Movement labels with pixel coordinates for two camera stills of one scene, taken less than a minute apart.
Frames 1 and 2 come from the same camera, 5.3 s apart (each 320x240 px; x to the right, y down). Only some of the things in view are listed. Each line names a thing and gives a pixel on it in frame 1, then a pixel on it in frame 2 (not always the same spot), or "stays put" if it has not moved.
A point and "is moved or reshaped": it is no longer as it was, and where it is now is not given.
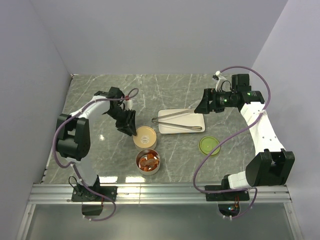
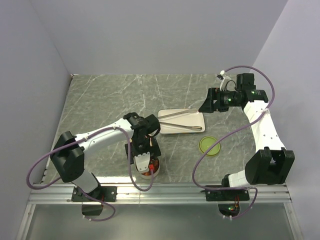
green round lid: (207, 143) stays put
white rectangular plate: (192, 119) stays put
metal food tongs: (195, 128) stays put
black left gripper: (128, 126) -> (154, 149)
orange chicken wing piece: (151, 156) is moved or reshaped
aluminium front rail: (49, 194) stays put
